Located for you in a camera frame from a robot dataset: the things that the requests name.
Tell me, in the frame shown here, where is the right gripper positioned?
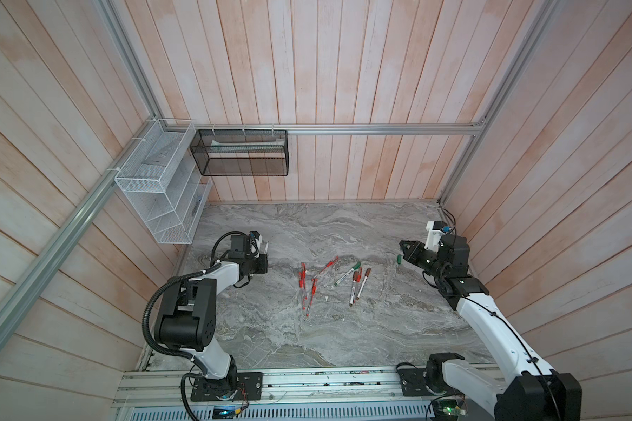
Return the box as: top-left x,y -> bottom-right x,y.
400,239 -> 448,282

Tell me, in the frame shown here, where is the red gel pen right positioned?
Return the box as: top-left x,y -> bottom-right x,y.
353,267 -> 363,289

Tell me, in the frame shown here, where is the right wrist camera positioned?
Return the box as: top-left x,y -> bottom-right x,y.
425,220 -> 452,252

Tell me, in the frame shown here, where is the black wire mesh basket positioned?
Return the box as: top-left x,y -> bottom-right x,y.
190,129 -> 290,176

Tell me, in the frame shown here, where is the red gel pen long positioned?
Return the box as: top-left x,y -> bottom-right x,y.
305,277 -> 319,318

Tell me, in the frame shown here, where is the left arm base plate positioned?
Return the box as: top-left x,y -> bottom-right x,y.
190,371 -> 263,403

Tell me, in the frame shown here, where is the brown marker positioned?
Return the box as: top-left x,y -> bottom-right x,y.
349,270 -> 359,307
356,268 -> 371,300

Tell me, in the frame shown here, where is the aluminium front rail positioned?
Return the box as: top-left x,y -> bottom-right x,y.
110,365 -> 551,409

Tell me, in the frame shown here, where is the red gel pen left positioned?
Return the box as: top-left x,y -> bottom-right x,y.
299,262 -> 307,301

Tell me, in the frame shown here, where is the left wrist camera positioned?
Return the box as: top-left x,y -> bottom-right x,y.
249,231 -> 263,257

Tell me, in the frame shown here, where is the brown marker left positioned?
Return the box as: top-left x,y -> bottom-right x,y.
349,270 -> 359,307

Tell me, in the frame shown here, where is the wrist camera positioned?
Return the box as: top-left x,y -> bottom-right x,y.
425,220 -> 452,252
249,231 -> 263,257

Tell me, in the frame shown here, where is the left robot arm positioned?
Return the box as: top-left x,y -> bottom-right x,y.
141,231 -> 268,400

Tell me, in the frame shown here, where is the brown marker right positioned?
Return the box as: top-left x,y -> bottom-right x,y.
356,268 -> 371,300

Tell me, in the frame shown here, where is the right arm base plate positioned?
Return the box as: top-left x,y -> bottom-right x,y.
397,366 -> 433,397

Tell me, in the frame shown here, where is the black corrugated cable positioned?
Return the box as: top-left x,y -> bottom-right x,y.
141,230 -> 249,421

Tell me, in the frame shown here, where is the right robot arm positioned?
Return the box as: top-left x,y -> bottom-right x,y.
400,233 -> 582,420

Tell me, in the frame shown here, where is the red gel pen middle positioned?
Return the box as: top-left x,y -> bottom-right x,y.
299,279 -> 307,310

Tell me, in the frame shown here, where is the white wire mesh shelf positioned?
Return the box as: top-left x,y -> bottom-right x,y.
115,119 -> 212,245

